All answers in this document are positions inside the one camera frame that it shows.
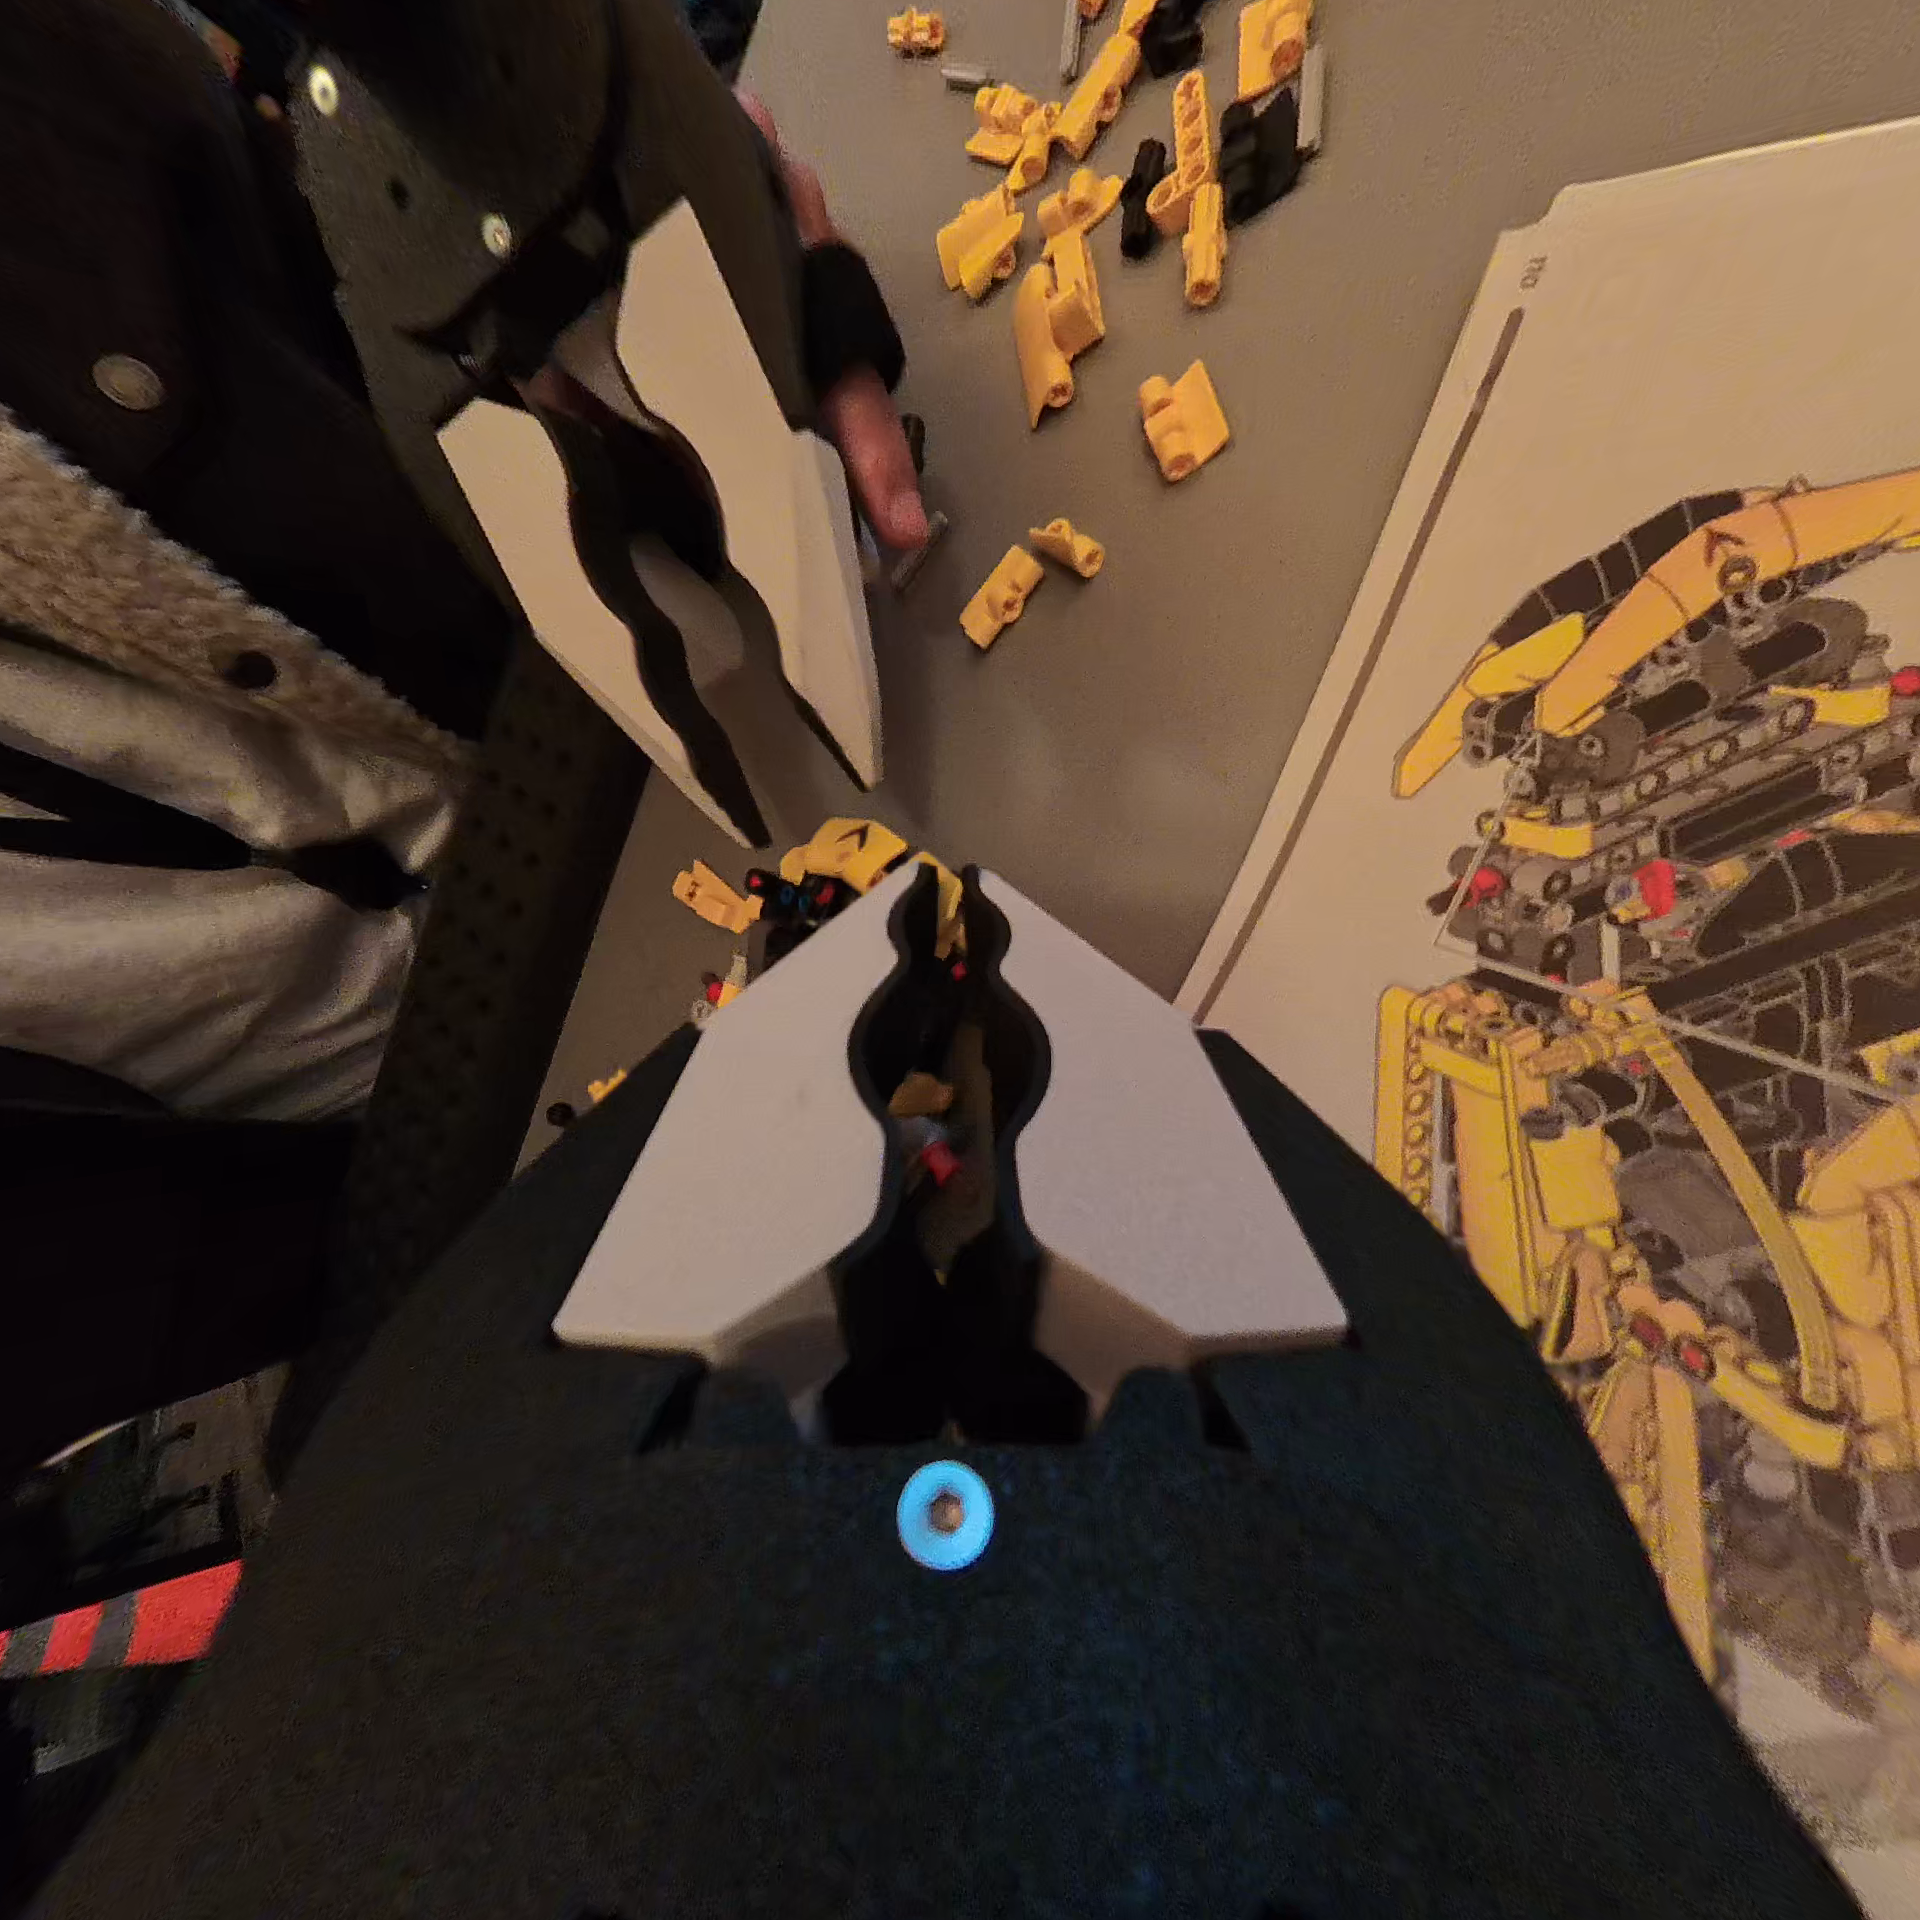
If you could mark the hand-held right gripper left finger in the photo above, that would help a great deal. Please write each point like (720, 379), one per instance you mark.
(720, 1172)

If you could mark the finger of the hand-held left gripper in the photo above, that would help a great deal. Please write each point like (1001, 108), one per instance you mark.
(720, 390)
(524, 511)

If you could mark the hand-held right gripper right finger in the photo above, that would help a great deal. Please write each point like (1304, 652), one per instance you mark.
(1172, 1185)

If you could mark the person's left hand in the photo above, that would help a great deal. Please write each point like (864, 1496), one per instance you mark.
(885, 465)

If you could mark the yellow long panel brick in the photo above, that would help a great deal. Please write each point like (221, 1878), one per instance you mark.
(713, 896)

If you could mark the pile of yellow black bricks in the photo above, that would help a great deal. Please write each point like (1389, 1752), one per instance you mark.
(1066, 316)

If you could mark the white shirt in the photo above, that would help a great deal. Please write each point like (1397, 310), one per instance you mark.
(182, 974)

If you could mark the red striped band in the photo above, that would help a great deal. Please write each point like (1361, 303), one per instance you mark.
(166, 1621)

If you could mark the open instruction booklet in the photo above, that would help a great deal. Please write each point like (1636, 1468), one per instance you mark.
(1652, 375)

